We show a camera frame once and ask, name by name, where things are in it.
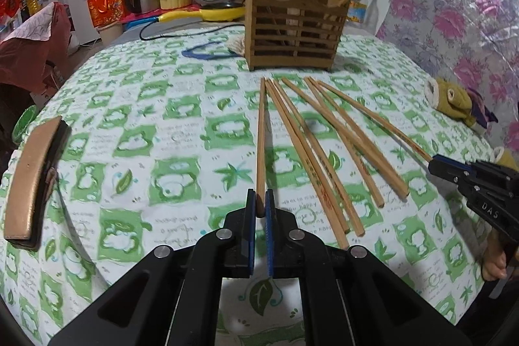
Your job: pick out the brown wooden utensil holder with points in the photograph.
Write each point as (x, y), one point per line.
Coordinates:
(311, 32)

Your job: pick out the wooden chopstick eight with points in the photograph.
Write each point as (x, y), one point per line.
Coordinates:
(380, 120)

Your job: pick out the red gift box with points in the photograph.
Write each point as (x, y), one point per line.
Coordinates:
(106, 12)

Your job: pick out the green plastic basin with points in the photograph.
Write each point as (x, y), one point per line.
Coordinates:
(27, 117)

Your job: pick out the wooden chopstick five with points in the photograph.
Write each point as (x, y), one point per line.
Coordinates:
(347, 172)

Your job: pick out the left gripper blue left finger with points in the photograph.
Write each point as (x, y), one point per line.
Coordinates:
(247, 244)

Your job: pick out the person's right hand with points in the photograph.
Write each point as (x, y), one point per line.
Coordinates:
(494, 265)

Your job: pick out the green white checkered tablecloth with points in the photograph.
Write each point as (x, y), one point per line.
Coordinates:
(163, 146)

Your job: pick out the yellow electric pan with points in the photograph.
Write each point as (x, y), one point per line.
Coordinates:
(205, 14)

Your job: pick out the wooden chopstick one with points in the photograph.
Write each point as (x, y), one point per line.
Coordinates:
(260, 154)

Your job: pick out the wooden chopstick two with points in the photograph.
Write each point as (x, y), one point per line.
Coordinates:
(304, 163)

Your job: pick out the wooden chopstick six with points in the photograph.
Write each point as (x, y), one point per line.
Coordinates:
(361, 142)

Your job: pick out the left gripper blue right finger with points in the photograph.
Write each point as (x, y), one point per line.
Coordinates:
(273, 236)

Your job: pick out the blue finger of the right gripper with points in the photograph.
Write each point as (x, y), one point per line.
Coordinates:
(469, 170)
(451, 171)

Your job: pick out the wooden chopstick three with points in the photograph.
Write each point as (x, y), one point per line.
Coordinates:
(316, 155)

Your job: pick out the red covered scooter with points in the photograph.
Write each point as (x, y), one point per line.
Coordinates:
(37, 51)

